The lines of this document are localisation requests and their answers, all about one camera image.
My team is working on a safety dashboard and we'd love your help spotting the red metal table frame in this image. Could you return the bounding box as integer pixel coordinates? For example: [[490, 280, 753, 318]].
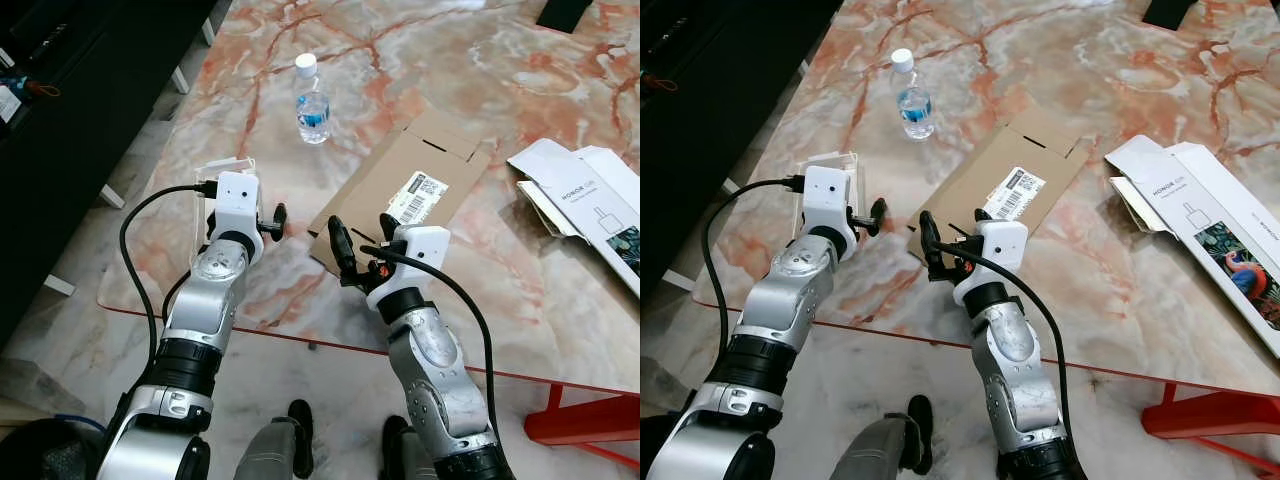
[[1140, 385, 1280, 473], [523, 388, 641, 471]]

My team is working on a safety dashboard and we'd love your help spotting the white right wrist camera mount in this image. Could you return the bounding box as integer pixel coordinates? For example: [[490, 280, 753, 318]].
[[364, 225, 452, 314], [950, 219, 1031, 307]]

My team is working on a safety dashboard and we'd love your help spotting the black flat object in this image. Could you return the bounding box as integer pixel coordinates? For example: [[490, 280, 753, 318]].
[[535, 0, 597, 35], [1142, 0, 1202, 31]]

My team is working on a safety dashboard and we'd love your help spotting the clear plastic water bottle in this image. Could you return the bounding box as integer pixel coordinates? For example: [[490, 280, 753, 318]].
[[293, 53, 332, 146], [889, 48, 936, 142]]

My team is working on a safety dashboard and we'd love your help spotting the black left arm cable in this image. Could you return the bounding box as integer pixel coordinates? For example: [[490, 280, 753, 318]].
[[119, 182, 219, 376], [702, 175, 807, 366]]

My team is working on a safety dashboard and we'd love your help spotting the robot right leg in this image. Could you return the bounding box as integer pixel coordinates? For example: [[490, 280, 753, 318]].
[[379, 414, 441, 480]]

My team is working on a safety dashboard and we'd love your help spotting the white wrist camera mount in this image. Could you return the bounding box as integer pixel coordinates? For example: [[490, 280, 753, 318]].
[[950, 219, 1031, 307], [204, 171, 264, 243], [364, 225, 452, 314], [799, 165, 860, 251]]

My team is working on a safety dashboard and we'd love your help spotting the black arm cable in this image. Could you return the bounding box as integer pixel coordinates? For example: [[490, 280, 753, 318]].
[[945, 243, 1073, 441], [358, 243, 501, 446], [119, 182, 219, 376], [702, 175, 807, 366]]

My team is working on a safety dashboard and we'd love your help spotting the flat brown cardboard box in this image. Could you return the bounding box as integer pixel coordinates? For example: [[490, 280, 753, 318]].
[[905, 104, 1094, 269], [307, 107, 494, 278]]

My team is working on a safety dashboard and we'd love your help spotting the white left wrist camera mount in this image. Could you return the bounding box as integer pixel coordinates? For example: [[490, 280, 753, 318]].
[[204, 171, 264, 243], [799, 165, 860, 251]]

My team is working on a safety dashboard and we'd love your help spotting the white phone packaging box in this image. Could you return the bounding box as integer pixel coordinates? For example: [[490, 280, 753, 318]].
[[506, 138, 641, 298], [1104, 134, 1280, 359]]

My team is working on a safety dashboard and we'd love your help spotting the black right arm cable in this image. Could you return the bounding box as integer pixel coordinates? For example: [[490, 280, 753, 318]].
[[945, 243, 1073, 441], [358, 243, 501, 446]]

